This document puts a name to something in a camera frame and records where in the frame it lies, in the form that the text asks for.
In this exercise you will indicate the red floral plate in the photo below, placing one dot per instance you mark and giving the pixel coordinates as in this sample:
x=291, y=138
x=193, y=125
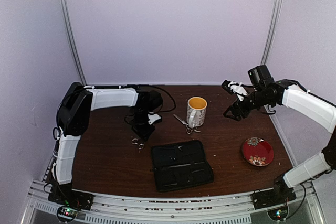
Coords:
x=257, y=152

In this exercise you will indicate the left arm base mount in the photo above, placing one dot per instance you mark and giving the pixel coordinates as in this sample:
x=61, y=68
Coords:
x=65, y=195

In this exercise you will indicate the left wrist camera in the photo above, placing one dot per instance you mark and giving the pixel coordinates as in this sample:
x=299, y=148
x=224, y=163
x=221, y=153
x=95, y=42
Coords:
x=154, y=118

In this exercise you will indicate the aluminium corner post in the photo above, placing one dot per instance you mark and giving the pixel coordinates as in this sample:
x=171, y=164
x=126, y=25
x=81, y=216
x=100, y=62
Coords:
x=71, y=41
x=276, y=10

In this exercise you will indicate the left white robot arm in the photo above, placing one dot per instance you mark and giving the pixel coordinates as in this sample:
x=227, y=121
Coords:
x=73, y=114

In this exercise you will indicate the right aluminium corner post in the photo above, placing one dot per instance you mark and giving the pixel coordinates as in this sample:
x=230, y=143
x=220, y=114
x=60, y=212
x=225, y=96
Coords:
x=276, y=10

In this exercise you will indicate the aluminium front rail frame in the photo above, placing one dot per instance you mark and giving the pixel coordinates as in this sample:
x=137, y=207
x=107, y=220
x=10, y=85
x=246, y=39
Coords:
x=234, y=208

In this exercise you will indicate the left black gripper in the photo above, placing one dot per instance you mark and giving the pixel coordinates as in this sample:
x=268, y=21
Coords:
x=143, y=133

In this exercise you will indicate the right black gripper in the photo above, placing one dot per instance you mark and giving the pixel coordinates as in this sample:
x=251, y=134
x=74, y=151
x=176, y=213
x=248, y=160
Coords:
x=234, y=107

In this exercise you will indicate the white floral mug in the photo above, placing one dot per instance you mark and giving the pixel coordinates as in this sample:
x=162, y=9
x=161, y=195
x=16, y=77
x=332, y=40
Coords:
x=196, y=111

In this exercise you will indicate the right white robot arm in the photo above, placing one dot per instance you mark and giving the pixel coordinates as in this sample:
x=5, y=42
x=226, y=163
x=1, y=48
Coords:
x=305, y=122

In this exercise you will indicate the black zippered tool case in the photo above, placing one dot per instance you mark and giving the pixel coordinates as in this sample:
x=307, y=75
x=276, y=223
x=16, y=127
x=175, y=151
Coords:
x=190, y=169

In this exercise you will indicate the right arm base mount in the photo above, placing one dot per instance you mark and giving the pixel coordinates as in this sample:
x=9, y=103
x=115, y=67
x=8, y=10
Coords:
x=279, y=194

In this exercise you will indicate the silver straight hair scissors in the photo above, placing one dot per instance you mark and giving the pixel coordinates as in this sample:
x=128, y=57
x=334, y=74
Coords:
x=139, y=143

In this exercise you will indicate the left aluminium corner post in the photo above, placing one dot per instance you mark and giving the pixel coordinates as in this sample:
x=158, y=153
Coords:
x=71, y=41

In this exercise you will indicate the silver thinning scissors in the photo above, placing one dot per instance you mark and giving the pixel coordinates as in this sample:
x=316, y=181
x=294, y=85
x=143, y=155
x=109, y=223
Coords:
x=188, y=129

